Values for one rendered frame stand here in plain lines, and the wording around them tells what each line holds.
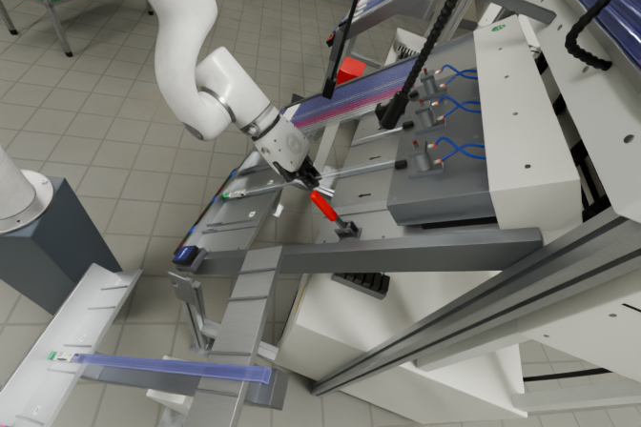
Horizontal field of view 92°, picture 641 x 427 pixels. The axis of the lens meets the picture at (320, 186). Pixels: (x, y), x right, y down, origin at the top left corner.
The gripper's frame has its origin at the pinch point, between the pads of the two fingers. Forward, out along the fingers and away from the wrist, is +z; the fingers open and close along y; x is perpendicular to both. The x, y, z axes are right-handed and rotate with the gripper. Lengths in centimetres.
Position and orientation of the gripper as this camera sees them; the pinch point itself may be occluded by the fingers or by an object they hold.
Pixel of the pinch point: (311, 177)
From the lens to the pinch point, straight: 69.9
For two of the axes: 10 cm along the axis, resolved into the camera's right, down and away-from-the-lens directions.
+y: 2.9, -7.0, 6.5
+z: 6.0, 6.7, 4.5
